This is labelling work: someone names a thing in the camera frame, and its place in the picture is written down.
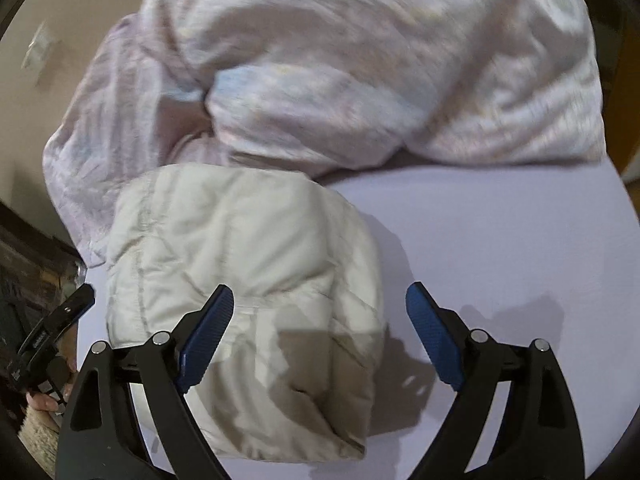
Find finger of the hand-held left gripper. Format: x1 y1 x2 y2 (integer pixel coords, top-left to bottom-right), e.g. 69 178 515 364
44 283 97 341

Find cream quilted puffer jacket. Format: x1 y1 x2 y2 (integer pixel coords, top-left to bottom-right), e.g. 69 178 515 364
104 162 387 464

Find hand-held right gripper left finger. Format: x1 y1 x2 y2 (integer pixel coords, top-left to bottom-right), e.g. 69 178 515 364
57 283 235 480

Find person's left hand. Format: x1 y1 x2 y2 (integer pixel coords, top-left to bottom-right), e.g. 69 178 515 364
27 352 79 416

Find white wall switch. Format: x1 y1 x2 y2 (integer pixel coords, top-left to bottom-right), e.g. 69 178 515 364
21 21 52 85

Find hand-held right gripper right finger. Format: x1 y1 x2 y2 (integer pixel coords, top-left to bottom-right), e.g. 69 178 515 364
405 281 587 480

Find dark wooden cabinet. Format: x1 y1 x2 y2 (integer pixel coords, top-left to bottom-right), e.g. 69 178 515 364
0 202 89 361

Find pink floral blanket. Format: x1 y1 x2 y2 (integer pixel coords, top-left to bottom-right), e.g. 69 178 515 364
42 0 609 267

